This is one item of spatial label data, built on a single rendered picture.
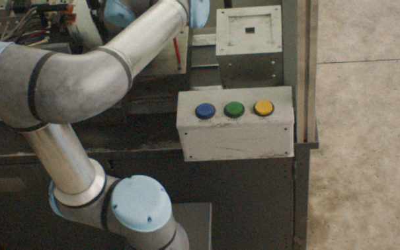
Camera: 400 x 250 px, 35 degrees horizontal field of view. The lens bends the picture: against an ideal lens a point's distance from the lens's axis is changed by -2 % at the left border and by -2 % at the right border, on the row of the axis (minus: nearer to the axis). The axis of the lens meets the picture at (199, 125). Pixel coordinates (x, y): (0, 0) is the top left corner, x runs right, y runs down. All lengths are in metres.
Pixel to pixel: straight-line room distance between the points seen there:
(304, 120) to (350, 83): 1.22
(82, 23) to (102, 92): 0.76
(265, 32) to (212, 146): 0.35
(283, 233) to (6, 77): 1.26
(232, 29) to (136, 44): 0.64
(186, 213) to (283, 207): 0.47
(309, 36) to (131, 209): 0.52
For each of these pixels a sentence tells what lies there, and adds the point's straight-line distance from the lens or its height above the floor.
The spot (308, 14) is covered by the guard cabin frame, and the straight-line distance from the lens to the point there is 1.34.
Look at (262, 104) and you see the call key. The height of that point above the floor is 0.91.
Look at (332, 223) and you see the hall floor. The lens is 2.39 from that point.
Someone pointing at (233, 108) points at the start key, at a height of 0.91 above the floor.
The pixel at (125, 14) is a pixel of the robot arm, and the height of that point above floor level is 1.21.
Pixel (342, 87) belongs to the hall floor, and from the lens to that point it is 2.78.
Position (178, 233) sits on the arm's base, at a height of 0.81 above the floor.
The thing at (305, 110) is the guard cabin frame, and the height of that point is 0.87.
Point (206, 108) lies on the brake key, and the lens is 1.53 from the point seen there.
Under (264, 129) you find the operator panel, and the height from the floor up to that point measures 0.87.
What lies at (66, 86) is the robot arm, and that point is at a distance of 1.00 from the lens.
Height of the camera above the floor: 2.07
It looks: 51 degrees down
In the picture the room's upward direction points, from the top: 10 degrees counter-clockwise
